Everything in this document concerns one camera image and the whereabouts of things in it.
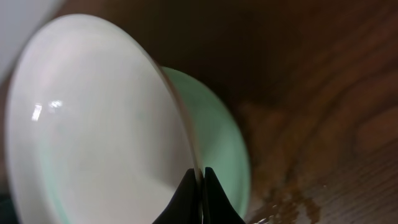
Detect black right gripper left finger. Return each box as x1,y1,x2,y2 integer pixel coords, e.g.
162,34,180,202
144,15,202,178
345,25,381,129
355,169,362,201
153,169,201,224

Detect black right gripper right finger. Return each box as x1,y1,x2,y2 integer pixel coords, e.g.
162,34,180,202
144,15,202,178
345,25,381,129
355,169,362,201
202,167,245,224

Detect light green plate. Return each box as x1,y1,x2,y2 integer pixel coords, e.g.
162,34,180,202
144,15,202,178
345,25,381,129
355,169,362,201
162,67,251,218

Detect white plate with stain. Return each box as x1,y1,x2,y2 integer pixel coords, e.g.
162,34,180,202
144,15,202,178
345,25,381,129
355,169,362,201
6,14,195,223

